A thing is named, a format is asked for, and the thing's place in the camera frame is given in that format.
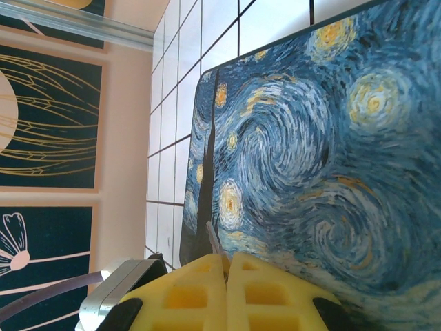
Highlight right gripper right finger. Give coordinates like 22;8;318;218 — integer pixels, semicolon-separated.
227;252;344;331

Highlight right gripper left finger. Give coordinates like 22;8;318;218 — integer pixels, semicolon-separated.
110;253;229;331

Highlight small metal key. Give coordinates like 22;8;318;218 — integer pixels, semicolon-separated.
205;222;230;283

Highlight starry night tin box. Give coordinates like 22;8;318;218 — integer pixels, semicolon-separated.
178;0;441;331

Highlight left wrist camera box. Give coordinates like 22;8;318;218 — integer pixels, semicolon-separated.
78;259;165;331

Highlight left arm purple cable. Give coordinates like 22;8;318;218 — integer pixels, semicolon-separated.
0;270;104;311

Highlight aluminium corner post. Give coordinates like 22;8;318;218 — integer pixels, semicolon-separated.
0;0;154;51

